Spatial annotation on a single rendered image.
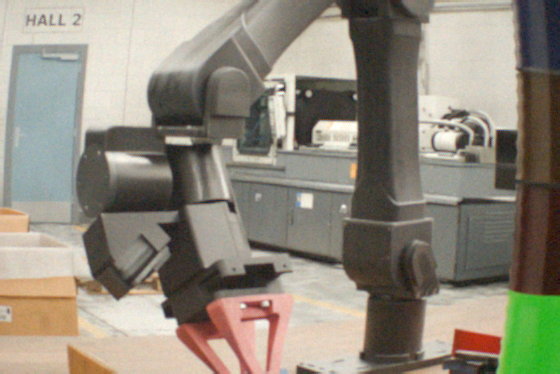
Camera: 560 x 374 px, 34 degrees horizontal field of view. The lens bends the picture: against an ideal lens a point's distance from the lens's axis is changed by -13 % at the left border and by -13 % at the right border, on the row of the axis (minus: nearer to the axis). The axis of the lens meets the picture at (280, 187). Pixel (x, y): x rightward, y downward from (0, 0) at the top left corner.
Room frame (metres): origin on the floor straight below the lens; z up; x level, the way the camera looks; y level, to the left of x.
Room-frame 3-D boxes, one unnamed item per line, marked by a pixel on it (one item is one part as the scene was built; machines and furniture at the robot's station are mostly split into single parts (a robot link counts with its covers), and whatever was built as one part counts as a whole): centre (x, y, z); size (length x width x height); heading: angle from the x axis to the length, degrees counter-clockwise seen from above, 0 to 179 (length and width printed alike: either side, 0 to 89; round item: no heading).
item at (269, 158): (9.94, 0.28, 1.21); 0.86 x 0.10 x 0.79; 31
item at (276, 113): (9.51, 0.02, 1.27); 0.23 x 0.18 x 0.38; 121
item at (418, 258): (0.97, -0.11, 1.00); 0.09 x 0.06 x 0.06; 42
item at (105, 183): (0.78, 0.10, 1.12); 0.12 x 0.09 x 0.12; 132
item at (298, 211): (9.92, -0.34, 0.49); 5.51 x 1.02 x 0.97; 31
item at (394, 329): (0.98, -0.12, 0.94); 0.20 x 0.07 x 0.08; 124
